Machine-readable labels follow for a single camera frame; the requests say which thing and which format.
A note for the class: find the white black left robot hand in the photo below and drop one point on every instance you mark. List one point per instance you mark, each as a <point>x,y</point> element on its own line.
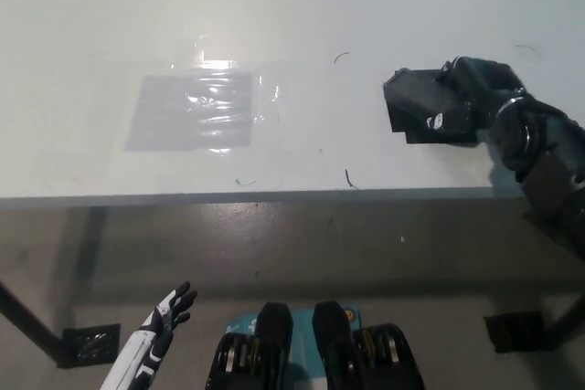
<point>146,344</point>

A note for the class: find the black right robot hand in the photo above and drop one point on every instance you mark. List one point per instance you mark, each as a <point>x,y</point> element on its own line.
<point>489,81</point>

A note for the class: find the dark grey whiteboard eraser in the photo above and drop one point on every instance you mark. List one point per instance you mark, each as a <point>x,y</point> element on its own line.
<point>411,88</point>

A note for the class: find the black tape marked spot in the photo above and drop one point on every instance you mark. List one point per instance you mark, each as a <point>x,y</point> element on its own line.
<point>402,127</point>

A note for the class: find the black table leg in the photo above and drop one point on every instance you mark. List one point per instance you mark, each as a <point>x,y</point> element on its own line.
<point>27,323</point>

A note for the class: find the clear plastic film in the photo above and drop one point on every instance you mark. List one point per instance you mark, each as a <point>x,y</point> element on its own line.
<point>267,95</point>

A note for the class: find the clear plastic bag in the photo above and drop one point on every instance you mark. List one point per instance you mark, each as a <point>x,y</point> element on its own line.
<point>160,120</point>

